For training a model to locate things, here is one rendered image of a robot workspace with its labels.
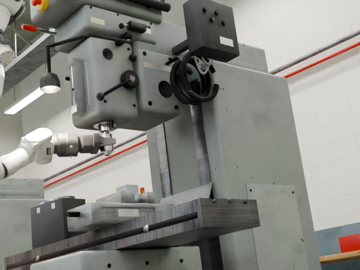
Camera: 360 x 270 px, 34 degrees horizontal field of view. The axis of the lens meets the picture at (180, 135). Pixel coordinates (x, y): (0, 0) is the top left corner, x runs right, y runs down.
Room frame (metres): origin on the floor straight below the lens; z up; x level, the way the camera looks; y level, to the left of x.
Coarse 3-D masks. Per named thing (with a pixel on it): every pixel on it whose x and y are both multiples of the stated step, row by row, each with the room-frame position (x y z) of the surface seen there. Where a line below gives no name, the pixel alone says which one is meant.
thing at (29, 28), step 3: (24, 24) 1.98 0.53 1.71; (21, 27) 1.99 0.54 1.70; (24, 27) 1.98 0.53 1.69; (27, 27) 1.99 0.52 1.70; (30, 27) 2.00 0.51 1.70; (33, 27) 2.00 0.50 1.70; (27, 30) 2.00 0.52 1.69; (30, 30) 2.00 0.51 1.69; (33, 30) 2.01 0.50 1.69; (36, 30) 2.02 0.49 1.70; (39, 30) 2.03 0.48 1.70; (42, 30) 2.04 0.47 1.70; (45, 30) 2.05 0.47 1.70; (48, 33) 2.06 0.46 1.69; (51, 33) 2.06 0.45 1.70; (54, 33) 2.07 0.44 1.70
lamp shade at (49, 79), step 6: (48, 72) 1.91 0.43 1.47; (42, 78) 1.91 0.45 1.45; (48, 78) 1.90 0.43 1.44; (54, 78) 1.91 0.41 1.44; (42, 84) 1.90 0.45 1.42; (48, 84) 1.90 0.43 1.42; (54, 84) 1.91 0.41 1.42; (60, 84) 1.94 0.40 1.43; (42, 90) 1.95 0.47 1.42; (48, 90) 1.97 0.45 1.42; (54, 90) 1.97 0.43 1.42
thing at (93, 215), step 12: (96, 204) 1.84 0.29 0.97; (108, 204) 1.87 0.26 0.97; (120, 204) 1.90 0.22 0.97; (132, 204) 1.93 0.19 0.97; (144, 204) 1.97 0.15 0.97; (156, 204) 2.00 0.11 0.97; (168, 204) 2.04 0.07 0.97; (84, 216) 1.85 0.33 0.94; (96, 216) 1.83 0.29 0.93; (108, 216) 1.87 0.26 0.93; (120, 216) 1.90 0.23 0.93; (132, 216) 1.93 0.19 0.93; (72, 228) 1.91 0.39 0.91; (84, 228) 1.90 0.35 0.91; (96, 228) 1.94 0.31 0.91
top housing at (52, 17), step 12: (60, 0) 1.89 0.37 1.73; (72, 0) 1.89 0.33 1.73; (84, 0) 1.91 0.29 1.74; (96, 0) 1.94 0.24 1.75; (108, 0) 1.98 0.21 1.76; (120, 0) 2.02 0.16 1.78; (36, 12) 1.99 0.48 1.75; (48, 12) 1.96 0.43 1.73; (60, 12) 1.97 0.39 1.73; (72, 12) 1.98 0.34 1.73; (120, 12) 2.03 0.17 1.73; (132, 12) 2.06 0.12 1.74; (144, 12) 2.09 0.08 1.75; (156, 12) 2.14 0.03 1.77; (36, 24) 2.04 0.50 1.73; (48, 24) 2.05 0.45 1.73; (60, 24) 2.06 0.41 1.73
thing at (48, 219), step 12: (48, 204) 2.35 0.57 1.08; (60, 204) 2.30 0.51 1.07; (72, 204) 2.33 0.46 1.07; (84, 204) 2.37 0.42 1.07; (36, 216) 2.40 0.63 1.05; (48, 216) 2.35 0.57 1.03; (60, 216) 2.30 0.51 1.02; (36, 228) 2.40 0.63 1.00; (48, 228) 2.35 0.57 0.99; (60, 228) 2.30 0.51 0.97; (36, 240) 2.41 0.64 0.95; (48, 240) 2.36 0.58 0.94; (60, 240) 2.31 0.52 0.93
